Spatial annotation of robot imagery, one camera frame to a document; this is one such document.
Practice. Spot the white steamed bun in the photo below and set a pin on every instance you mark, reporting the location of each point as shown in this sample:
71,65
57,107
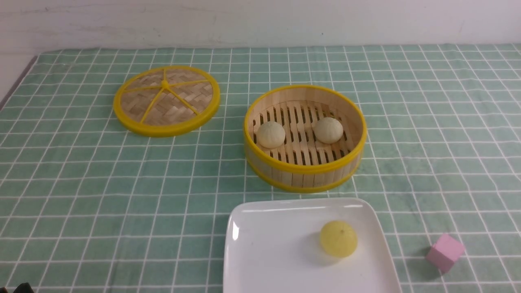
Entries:
270,135
328,130

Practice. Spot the white square plate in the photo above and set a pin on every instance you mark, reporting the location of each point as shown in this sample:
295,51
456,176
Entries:
274,247

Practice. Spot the yellow steamed bun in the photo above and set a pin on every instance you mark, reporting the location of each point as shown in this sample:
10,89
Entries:
338,239

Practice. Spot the yellow rimmed bamboo steamer basket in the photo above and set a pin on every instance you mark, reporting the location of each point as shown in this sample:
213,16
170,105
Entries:
303,164

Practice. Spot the yellow rimmed bamboo steamer lid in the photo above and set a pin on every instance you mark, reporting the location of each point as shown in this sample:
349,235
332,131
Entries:
167,101

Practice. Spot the green checkered tablecloth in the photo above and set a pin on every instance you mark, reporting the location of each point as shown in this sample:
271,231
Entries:
87,206

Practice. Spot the pink cube block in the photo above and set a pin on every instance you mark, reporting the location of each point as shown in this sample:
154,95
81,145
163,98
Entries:
445,252

